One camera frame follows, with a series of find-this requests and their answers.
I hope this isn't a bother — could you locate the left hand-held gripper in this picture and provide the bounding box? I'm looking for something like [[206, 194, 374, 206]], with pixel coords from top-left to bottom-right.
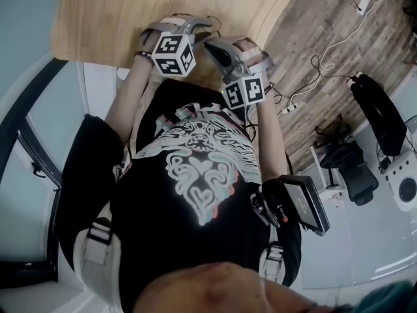
[[142, 14, 213, 78]]

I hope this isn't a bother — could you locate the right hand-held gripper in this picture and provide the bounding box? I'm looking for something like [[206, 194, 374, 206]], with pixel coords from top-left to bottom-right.
[[203, 37, 275, 111]]

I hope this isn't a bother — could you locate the person's right forearm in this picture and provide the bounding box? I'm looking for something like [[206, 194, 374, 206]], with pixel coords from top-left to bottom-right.
[[248, 85, 289, 184]]

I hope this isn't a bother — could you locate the person's left forearm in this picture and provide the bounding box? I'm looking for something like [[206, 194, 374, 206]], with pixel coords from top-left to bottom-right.
[[104, 51, 158, 145]]

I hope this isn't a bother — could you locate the person's right hand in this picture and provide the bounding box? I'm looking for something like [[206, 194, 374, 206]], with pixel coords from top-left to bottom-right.
[[234, 38, 263, 66]]

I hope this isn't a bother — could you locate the person's left hand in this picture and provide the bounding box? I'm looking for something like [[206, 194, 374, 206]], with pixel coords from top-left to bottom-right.
[[140, 27, 158, 51]]

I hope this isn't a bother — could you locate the black printed t-shirt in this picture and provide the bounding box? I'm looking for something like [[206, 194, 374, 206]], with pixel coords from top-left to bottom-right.
[[60, 78, 302, 306]]

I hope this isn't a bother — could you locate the black clip with red button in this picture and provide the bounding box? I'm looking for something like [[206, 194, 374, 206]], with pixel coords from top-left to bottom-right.
[[250, 190, 291, 230]]

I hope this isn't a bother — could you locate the black bag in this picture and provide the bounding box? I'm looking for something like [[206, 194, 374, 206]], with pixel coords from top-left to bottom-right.
[[349, 72, 409, 158]]

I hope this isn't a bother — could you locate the black tablet device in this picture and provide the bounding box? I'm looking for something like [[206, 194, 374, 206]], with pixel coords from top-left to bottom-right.
[[280, 173, 330, 236]]

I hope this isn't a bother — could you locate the black office chair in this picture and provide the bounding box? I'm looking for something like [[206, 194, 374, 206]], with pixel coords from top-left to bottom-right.
[[313, 114, 381, 207]]

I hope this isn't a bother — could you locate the white round-dial appliance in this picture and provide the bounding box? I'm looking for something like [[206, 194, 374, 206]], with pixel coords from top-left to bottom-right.
[[384, 153, 417, 213]]

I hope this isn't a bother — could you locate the person's face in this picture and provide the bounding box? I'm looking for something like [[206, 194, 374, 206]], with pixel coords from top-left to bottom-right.
[[136, 261, 330, 313]]

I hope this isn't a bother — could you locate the black cable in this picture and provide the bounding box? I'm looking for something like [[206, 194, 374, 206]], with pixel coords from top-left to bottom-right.
[[270, 54, 359, 106]]

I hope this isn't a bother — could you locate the white cable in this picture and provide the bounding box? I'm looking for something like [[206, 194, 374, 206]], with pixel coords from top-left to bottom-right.
[[286, 0, 385, 106]]

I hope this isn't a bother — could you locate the grey harness shoulder strap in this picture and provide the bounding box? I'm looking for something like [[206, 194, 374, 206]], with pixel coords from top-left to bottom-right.
[[259, 242, 285, 285], [72, 203, 133, 313]]

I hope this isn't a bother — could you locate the black metal frame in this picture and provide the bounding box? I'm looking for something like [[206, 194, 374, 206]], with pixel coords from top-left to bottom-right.
[[0, 58, 70, 283]]

